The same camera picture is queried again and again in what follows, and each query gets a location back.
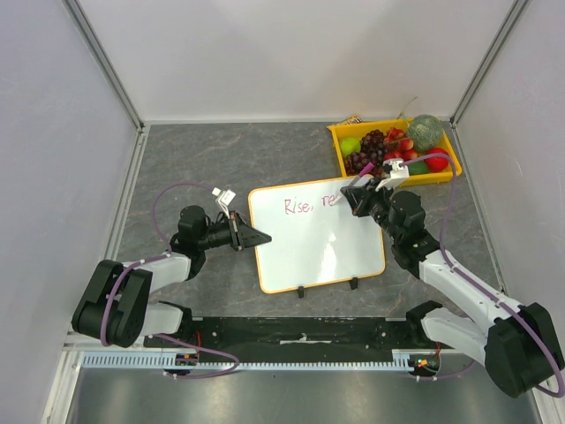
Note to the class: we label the yellow-framed whiteboard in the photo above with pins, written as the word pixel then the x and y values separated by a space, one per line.
pixel 315 239

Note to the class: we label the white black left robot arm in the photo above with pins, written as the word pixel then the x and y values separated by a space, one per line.
pixel 114 307

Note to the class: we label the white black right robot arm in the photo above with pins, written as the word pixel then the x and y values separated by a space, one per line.
pixel 516 344

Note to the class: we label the green apple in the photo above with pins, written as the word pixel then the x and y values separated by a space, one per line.
pixel 349 145

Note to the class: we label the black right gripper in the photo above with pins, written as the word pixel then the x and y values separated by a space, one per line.
pixel 365 201

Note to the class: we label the dark purple grape bunch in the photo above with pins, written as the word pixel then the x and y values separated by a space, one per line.
pixel 356 162

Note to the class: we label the yellow snack packet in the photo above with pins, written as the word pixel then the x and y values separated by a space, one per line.
pixel 351 120

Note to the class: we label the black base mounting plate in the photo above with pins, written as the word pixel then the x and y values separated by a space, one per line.
pixel 303 338

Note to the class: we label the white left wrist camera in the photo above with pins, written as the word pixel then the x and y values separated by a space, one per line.
pixel 223 199

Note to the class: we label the yellow plastic fruit tray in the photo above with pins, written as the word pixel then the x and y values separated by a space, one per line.
pixel 359 129

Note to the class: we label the green netted melon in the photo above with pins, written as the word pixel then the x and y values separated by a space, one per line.
pixel 425 131

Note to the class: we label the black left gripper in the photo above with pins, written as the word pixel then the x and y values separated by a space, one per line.
pixel 237 234

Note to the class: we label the green mango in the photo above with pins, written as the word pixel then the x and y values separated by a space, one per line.
pixel 418 168

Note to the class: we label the white slotted cable duct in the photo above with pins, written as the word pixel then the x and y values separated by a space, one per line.
pixel 393 361

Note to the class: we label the red apple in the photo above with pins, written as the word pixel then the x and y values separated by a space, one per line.
pixel 438 160

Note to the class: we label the white purple marker pen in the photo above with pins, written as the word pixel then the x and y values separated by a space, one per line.
pixel 366 170

